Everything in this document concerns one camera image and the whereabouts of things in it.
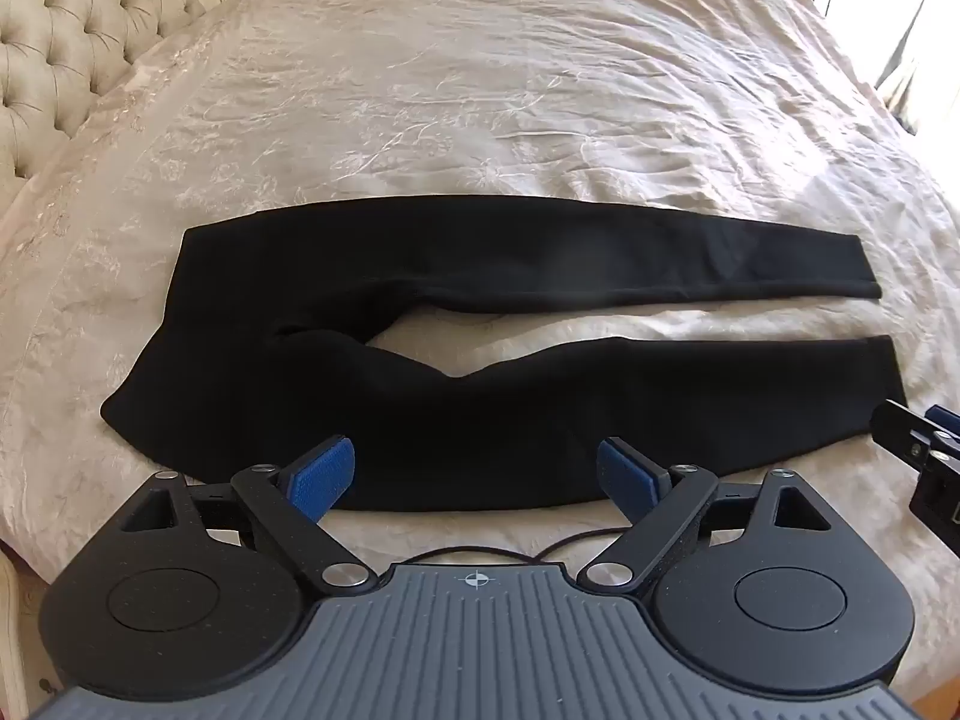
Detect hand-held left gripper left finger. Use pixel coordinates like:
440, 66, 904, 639
120, 435, 372, 593

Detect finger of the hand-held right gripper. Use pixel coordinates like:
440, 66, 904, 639
873, 398, 943, 470
925, 403, 960, 452

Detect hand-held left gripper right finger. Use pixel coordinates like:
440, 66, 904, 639
577, 436, 826, 590

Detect black pants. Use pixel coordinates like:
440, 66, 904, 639
100, 195, 909, 515

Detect sheer white curtain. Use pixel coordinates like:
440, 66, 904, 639
874, 0, 960, 125

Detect cream embroidered bedspread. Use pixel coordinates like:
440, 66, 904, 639
0, 0, 960, 698

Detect beige tufted headboard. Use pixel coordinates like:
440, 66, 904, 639
0, 0, 209, 182

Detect black cable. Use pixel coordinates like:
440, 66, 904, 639
403, 529, 625, 566

